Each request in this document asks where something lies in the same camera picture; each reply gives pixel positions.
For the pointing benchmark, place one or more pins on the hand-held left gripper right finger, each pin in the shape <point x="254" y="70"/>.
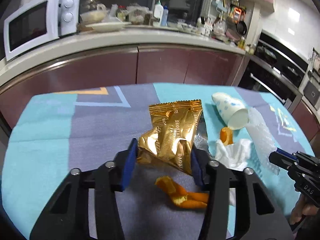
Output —
<point x="198" y="172"/>

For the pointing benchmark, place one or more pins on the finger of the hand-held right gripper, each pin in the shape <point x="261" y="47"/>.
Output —
<point x="287" y="153"/>
<point x="278" y="160"/>

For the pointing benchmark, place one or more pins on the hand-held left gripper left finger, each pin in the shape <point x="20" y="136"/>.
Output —
<point x="129" y="166"/>

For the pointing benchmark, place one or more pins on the clear plastic wrap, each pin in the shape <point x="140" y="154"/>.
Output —
<point x="261" y="140"/>

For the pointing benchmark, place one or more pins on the orange peel strip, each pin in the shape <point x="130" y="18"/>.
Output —
<point x="226" y="136"/>
<point x="180" y="195"/>

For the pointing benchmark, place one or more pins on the white tissue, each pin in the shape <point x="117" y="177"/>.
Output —
<point x="232" y="155"/>

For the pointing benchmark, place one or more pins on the gold snack wrapper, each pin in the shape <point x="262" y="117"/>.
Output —
<point x="172" y="135"/>

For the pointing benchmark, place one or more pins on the white paper cup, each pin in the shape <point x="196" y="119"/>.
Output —
<point x="231" y="111"/>

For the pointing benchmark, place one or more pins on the person's right hand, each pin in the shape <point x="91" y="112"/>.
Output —
<point x="298" y="212"/>

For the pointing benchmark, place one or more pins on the black built-in oven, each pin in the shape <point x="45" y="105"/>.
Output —
<point x="270" y="82"/>

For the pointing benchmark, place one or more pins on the teal and purple blanket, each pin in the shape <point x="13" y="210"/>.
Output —
<point x="62" y="130"/>

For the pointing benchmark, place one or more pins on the pink kitchen counter cabinet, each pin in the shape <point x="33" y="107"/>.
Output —
<point x="100" y="65"/>

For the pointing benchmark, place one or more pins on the hanging black frying pan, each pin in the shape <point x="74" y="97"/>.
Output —
<point x="241" y="28"/>

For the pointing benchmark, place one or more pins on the white shallow plate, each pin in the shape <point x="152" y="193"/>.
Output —
<point x="107" y="26"/>

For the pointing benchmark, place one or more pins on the blue and white bottle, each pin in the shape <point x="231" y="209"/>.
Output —
<point x="165" y="16"/>

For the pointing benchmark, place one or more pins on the white pump soap bottle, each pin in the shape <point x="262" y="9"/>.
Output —
<point x="158" y="12"/>

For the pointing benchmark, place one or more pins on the glass jar with lid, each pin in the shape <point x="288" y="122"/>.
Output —
<point x="93" y="8"/>

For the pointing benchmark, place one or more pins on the white microwave oven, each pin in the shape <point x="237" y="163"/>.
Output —
<point x="32" y="25"/>

